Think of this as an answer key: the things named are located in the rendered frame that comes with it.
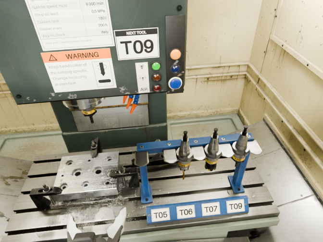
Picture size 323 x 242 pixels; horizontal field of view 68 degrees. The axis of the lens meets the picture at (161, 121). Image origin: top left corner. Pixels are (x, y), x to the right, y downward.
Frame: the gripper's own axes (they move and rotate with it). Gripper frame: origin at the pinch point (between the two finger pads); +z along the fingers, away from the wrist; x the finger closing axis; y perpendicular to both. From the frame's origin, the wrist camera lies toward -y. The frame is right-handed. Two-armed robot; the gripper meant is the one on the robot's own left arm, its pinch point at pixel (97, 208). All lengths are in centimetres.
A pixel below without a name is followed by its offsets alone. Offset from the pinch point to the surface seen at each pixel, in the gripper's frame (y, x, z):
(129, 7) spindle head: -47, 14, 17
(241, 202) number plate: 35, 54, 17
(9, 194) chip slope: 61, -69, 54
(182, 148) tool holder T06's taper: 3.7, 27.8, 22.9
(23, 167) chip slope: 62, -68, 75
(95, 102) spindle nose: -14.4, -0.8, 30.7
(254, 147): 8, 56, 24
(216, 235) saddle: 55, 44, 13
